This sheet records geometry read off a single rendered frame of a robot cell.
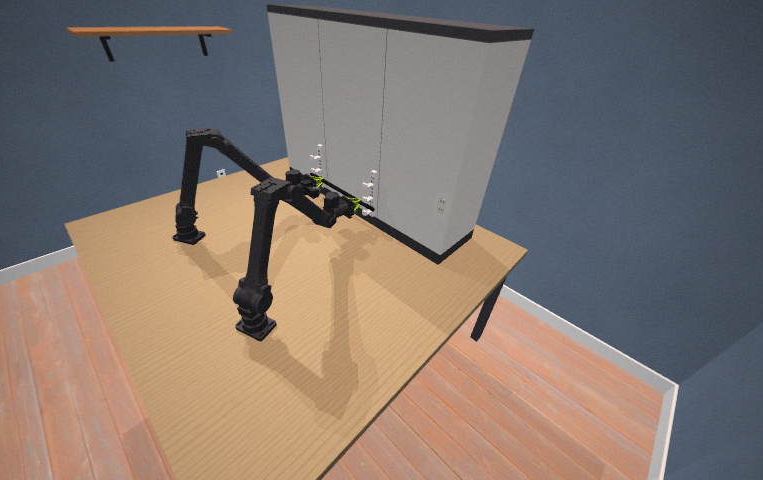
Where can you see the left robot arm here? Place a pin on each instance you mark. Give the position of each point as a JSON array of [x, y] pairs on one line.
[[195, 140]]

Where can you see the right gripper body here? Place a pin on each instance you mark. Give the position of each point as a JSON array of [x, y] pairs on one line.
[[347, 207]]

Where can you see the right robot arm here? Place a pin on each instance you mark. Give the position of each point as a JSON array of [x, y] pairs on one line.
[[253, 292]]

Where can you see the grey wall panel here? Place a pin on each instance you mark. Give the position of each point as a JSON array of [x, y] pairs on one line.
[[422, 101]]

